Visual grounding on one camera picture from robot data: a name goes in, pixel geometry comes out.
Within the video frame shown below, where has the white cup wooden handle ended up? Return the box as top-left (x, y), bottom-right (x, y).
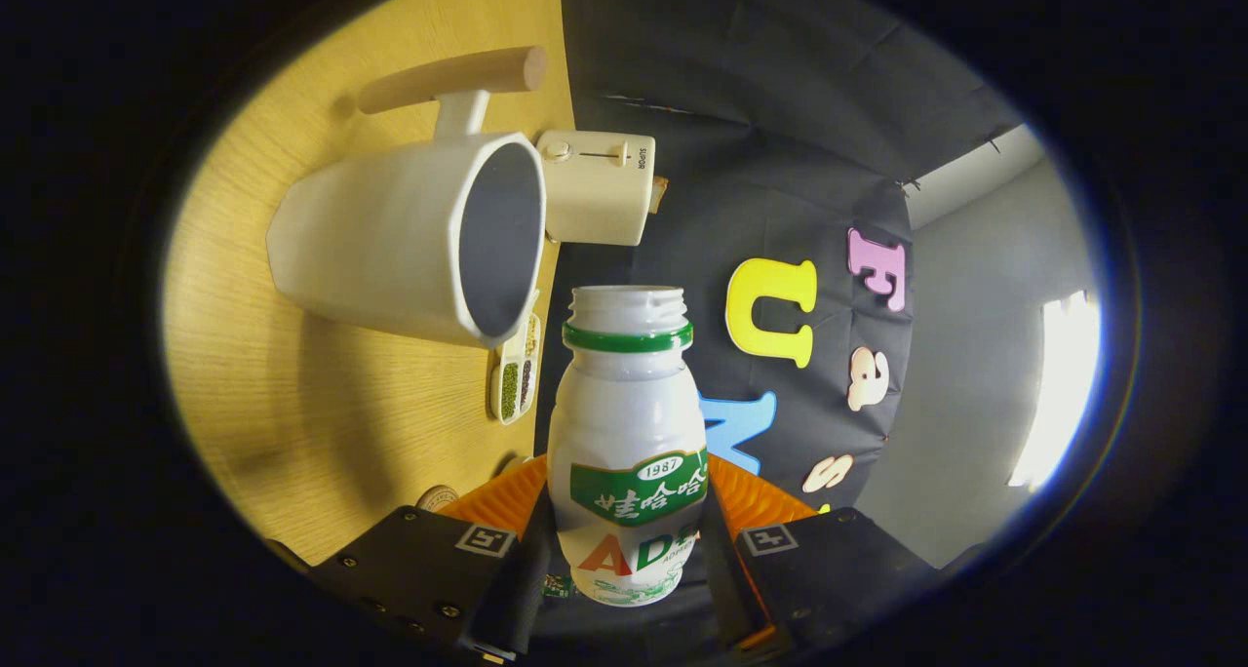
top-left (266, 46), bottom-right (549, 349)

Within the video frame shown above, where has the cream toaster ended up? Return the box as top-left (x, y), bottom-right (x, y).
top-left (536, 130), bottom-right (657, 248)

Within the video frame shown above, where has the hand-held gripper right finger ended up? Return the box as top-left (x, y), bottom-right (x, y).
top-left (698, 452), bottom-right (939, 660)

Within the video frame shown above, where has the wooden table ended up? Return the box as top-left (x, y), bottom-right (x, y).
top-left (161, 0), bottom-right (576, 566)

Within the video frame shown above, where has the ceiling light panel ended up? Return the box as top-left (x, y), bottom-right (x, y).
top-left (1007, 290), bottom-right (1101, 492)

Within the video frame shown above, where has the white juice bottle green label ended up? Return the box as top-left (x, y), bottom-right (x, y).
top-left (547, 285), bottom-right (710, 608)

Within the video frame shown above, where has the white divided condiment dish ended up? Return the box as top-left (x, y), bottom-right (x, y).
top-left (488, 292), bottom-right (543, 426)

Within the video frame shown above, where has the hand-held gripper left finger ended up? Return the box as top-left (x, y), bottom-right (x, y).
top-left (310, 455), bottom-right (559, 664)

